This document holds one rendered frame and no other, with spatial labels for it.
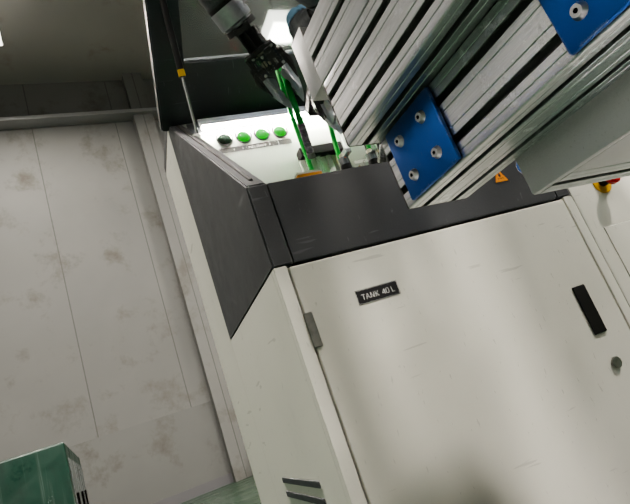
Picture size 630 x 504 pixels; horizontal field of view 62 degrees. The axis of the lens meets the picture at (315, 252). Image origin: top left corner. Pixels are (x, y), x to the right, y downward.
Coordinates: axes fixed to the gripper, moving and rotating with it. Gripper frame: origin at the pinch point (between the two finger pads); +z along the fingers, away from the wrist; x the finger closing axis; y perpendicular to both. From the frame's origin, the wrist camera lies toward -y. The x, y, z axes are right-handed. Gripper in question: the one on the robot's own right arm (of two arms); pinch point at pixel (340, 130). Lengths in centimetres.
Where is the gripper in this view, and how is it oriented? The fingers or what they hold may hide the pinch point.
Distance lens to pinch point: 134.3
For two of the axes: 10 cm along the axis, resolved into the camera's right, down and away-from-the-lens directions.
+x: 9.1, -2.2, 3.6
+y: 2.7, -3.6, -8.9
